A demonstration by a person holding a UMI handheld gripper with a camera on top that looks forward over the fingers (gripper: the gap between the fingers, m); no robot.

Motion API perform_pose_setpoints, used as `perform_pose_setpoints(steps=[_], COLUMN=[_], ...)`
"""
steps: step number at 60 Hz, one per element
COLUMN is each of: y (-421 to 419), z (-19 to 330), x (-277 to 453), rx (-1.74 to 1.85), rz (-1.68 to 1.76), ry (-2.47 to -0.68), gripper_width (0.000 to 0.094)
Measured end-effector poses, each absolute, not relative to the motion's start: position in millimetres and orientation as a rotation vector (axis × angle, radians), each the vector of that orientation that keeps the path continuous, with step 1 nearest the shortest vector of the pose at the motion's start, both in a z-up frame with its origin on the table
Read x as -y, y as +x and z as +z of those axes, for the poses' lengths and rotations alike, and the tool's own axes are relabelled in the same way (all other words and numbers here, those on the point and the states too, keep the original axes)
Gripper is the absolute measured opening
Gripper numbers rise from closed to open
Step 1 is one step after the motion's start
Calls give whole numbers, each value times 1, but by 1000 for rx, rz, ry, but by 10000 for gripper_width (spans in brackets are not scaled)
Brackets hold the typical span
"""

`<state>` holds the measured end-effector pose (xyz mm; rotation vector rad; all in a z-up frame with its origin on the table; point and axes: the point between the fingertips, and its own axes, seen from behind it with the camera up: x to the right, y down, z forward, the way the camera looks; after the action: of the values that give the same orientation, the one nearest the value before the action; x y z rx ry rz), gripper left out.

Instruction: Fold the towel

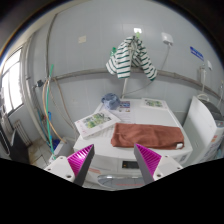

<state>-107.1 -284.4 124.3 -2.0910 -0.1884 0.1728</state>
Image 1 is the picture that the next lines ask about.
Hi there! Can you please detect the blue wall sign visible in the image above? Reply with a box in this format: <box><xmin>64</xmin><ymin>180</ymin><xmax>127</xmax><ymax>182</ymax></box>
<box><xmin>189</xmin><ymin>45</ymin><xmax>205</xmax><ymax>62</ymax></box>

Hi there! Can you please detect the wall tap with white hose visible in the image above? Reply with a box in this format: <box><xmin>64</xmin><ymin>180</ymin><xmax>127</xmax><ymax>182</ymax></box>
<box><xmin>196</xmin><ymin>64</ymin><xmax>211</xmax><ymax>102</ymax></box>

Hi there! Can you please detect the grey printed sheet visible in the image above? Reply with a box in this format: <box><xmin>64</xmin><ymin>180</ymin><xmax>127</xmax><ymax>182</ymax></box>
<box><xmin>99</xmin><ymin>127</ymin><xmax>116</xmax><ymax>138</ymax></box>

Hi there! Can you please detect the beige wall plate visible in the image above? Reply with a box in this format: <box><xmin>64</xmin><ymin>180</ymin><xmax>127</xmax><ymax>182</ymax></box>
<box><xmin>77</xmin><ymin>34</ymin><xmax>88</xmax><ymax>44</ymax></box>

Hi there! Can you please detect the window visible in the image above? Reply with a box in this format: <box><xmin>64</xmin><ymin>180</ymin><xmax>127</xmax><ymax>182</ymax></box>
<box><xmin>0</xmin><ymin>48</ymin><xmax>25</xmax><ymax>116</ymax></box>

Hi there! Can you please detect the white radiator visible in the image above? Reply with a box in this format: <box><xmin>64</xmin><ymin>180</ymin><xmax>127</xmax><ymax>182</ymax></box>
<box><xmin>13</xmin><ymin>119</ymin><xmax>33</xmax><ymax>148</ymax></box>

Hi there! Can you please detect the grey socket cable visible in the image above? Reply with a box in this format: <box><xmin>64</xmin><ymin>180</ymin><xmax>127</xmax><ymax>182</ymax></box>
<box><xmin>126</xmin><ymin>44</ymin><xmax>172</xmax><ymax>96</ymax></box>

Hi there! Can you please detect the grey horizontal wall pipe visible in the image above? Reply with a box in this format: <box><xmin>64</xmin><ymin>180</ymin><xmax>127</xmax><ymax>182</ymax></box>
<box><xmin>49</xmin><ymin>67</ymin><xmax>221</xmax><ymax>98</ymax></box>

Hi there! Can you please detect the brown towel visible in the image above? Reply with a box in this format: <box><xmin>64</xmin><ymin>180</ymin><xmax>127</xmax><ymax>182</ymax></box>
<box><xmin>110</xmin><ymin>122</ymin><xmax>185</xmax><ymax>151</ymax></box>

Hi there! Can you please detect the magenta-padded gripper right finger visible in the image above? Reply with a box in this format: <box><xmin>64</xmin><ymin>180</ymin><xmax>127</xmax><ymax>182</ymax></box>
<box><xmin>133</xmin><ymin>143</ymin><xmax>184</xmax><ymax>185</ymax></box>

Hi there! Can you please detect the white top-load washing machine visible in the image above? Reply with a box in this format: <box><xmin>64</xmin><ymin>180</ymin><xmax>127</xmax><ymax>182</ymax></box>
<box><xmin>182</xmin><ymin>95</ymin><xmax>224</xmax><ymax>164</ymax></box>

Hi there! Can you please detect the green hose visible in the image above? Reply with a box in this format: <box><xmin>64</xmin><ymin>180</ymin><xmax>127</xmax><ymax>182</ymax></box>
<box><xmin>44</xmin><ymin>64</ymin><xmax>58</xmax><ymax>161</ymax></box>

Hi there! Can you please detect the white wall socket box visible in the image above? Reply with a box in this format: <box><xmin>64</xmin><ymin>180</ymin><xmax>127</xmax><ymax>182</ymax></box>
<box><xmin>161</xmin><ymin>31</ymin><xmax>175</xmax><ymax>47</ymax></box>

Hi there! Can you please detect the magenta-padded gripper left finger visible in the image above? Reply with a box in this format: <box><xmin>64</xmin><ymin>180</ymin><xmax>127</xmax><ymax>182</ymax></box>
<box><xmin>44</xmin><ymin>143</ymin><xmax>96</xmax><ymax>187</ymax></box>

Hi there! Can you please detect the white and green wall hook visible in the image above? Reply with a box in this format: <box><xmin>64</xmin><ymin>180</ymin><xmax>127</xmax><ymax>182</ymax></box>
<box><xmin>133</xmin><ymin>27</ymin><xmax>143</xmax><ymax>38</ymax></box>

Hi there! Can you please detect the white leaflet with green picture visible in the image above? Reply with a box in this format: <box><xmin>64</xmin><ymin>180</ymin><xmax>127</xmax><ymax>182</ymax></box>
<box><xmin>141</xmin><ymin>97</ymin><xmax>169</xmax><ymax>110</ymax></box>

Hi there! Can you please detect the small colourful leaflet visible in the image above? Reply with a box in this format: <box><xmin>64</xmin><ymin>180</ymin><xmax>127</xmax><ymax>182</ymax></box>
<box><xmin>117</xmin><ymin>100</ymin><xmax>132</xmax><ymax>114</ymax></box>

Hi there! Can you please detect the crumpled blue cloth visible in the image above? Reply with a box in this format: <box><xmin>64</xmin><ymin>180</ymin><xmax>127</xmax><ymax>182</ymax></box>
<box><xmin>101</xmin><ymin>92</ymin><xmax>122</xmax><ymax>111</ymax></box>

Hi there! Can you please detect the white front-load washing machine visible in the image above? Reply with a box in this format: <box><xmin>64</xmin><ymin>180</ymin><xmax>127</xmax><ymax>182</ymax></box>
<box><xmin>72</xmin><ymin>98</ymin><xmax>194</xmax><ymax>190</ymax></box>

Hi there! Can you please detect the green-striped white shirt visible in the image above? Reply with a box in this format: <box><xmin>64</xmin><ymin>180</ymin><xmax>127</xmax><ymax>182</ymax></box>
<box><xmin>105</xmin><ymin>35</ymin><xmax>158</xmax><ymax>82</ymax></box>

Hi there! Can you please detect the white upright pipe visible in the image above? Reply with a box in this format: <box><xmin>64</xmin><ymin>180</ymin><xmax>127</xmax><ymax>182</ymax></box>
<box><xmin>121</xmin><ymin>78</ymin><xmax>131</xmax><ymax>99</ymax></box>

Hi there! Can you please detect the large picture booklet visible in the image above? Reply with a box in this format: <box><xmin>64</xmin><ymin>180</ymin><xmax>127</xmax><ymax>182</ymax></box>
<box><xmin>73</xmin><ymin>110</ymin><xmax>122</xmax><ymax>140</ymax></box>

